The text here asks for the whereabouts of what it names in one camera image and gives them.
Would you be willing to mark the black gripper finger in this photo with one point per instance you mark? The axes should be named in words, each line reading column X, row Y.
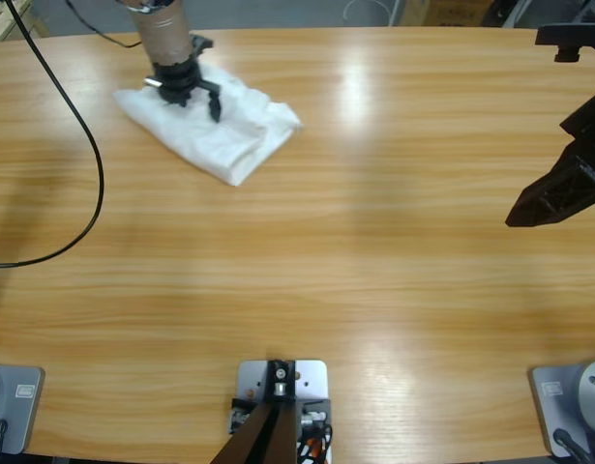
column 587, row 116
column 558, row 198

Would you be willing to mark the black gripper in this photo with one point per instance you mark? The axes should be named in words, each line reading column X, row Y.
column 176, row 79

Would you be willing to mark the white T-shirt with small print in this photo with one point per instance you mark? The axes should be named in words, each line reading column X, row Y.
column 215, row 135

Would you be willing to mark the black chair base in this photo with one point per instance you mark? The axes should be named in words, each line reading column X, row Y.
column 544, row 12

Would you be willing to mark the brown cardboard box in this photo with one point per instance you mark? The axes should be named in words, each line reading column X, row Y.
column 442, row 12

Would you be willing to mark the white round hoop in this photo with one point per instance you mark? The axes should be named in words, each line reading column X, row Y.
column 355, row 7

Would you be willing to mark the wrist black camera bracket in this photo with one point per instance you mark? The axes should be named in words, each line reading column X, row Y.
column 200, row 43

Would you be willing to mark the wrist dark camera bracket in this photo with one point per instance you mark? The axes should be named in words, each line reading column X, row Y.
column 573, row 38

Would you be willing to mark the arm grey base plate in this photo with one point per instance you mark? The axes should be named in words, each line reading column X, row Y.
column 568, row 396
column 21, row 406

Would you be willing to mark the grey white mount block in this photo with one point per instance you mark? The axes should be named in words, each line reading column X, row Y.
column 311, row 382

